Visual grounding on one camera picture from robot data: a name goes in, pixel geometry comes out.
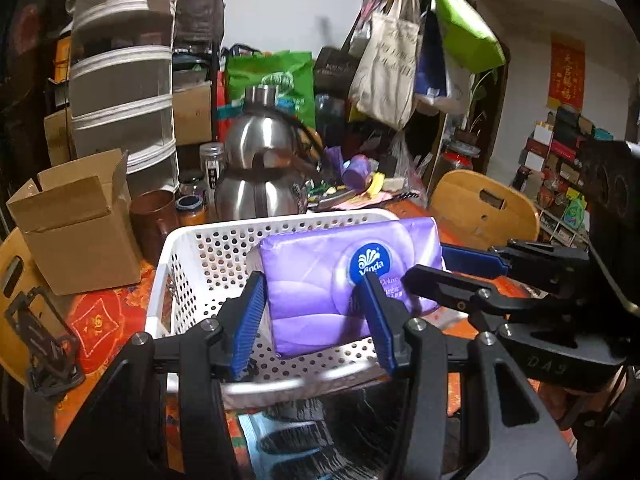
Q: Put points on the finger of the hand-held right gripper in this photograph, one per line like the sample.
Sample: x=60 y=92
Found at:
x=470 y=260
x=450 y=292

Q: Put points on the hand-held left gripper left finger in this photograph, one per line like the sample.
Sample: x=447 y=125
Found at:
x=248 y=320

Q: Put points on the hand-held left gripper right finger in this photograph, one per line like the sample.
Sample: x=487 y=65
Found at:
x=378 y=320

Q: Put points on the purple tissue pack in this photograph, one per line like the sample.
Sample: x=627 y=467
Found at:
x=310 y=285

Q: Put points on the white perforated plastic basket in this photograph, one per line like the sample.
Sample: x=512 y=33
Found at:
x=210 y=260

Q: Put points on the wooden chair back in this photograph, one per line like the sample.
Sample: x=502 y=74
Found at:
x=460 y=210

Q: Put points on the wooden chair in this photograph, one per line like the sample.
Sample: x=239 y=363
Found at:
x=460 y=210
x=15 y=310

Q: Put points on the shelf of assorted boxes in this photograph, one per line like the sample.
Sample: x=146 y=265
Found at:
x=560 y=170

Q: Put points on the clear plastic bag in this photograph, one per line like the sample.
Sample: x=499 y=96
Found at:
x=407 y=160

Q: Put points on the glass jar with blue lid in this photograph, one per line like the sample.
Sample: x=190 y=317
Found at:
x=190 y=215

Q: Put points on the yellow plastic item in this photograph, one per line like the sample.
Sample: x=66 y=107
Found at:
x=376 y=184

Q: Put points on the stainless steel kettle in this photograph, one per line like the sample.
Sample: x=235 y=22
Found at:
x=255 y=190

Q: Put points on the brown ceramic cup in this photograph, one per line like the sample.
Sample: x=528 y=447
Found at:
x=155 y=225

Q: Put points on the potted green plant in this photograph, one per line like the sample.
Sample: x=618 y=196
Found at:
x=475 y=115

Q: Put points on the dark glass jar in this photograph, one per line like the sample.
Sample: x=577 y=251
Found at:
x=192 y=185

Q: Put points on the black label glass jar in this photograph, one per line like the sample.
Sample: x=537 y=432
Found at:
x=212 y=175

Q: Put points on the white shopping bag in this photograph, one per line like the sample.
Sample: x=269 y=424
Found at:
x=457 y=90

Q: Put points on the open cardboard box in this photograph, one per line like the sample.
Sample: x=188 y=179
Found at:
x=75 y=255

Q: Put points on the dark plastic water bottle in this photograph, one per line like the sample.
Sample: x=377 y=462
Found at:
x=330 y=120

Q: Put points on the blue tote bag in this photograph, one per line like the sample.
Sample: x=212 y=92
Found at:
x=431 y=60

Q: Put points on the beige canvas tote bag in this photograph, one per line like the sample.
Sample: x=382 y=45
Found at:
x=385 y=70

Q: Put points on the brown cardboard box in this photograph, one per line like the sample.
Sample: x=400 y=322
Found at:
x=192 y=115
x=57 y=137

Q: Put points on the dark paper bag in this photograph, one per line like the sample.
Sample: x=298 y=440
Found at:
x=335 y=70

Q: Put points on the lime green bag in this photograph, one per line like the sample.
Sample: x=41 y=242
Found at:
x=460 y=25

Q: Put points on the green shopping bag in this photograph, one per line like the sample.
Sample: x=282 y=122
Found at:
x=295 y=75

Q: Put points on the dark plastic wrapped bundle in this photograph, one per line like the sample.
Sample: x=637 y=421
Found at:
x=200 y=5

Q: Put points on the dark wooden glass cabinet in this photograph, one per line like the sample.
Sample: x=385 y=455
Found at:
x=25 y=85

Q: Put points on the red wall poster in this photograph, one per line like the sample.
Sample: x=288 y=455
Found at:
x=566 y=75

